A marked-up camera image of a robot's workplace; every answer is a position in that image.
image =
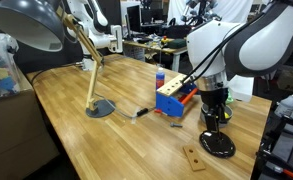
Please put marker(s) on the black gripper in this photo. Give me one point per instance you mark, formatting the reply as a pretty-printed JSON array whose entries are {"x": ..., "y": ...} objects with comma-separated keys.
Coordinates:
[{"x": 213, "y": 98}]

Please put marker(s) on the black glass pot lid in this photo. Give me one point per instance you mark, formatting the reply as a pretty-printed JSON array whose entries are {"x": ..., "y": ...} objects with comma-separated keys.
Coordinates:
[{"x": 219, "y": 146}]

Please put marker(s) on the white idle robot arm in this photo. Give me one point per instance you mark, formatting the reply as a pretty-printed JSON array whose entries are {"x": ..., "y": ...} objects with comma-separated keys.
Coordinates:
[{"x": 97, "y": 36}]

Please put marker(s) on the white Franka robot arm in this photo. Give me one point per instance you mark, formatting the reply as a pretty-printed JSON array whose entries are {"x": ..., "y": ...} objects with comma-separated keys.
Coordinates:
[{"x": 269, "y": 46}]

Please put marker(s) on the grey bolt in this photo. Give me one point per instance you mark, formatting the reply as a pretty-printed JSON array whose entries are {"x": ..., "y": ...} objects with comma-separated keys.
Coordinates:
[{"x": 175, "y": 125}]

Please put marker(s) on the wooden block with two holes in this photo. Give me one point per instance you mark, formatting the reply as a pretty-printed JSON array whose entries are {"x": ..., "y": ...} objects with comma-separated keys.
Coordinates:
[{"x": 194, "y": 158}]

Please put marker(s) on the wooden toy toolbox blue ends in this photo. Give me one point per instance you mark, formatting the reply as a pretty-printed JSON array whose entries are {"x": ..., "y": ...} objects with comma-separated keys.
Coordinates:
[{"x": 168, "y": 103}]

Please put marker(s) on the white plastic bottle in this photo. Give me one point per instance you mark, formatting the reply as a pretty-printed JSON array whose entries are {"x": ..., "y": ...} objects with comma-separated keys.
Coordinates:
[{"x": 286, "y": 106}]

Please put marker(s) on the blue bottle white cap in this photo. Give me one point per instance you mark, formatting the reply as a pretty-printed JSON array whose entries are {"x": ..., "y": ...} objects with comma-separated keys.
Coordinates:
[{"x": 160, "y": 78}]

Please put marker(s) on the black breadboard table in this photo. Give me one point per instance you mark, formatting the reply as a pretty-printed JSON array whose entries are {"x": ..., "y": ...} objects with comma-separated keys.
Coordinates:
[{"x": 286, "y": 143}]

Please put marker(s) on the background wooden desk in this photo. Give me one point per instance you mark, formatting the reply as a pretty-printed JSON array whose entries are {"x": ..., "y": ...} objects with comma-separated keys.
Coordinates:
[{"x": 166, "y": 50}]

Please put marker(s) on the black monitor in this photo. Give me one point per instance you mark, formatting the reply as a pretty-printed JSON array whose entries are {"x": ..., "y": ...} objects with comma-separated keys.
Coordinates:
[{"x": 133, "y": 18}]

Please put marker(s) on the brown cabinet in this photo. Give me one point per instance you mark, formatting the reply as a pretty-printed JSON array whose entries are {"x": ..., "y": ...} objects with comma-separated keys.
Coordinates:
[{"x": 12, "y": 133}]

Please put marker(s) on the clear plastic toy bin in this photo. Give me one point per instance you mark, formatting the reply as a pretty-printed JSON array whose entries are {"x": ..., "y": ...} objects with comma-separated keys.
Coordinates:
[{"x": 1, "y": 73}]

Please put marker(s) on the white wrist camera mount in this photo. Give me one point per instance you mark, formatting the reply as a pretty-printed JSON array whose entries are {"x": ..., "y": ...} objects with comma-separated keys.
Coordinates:
[{"x": 241, "y": 88}]

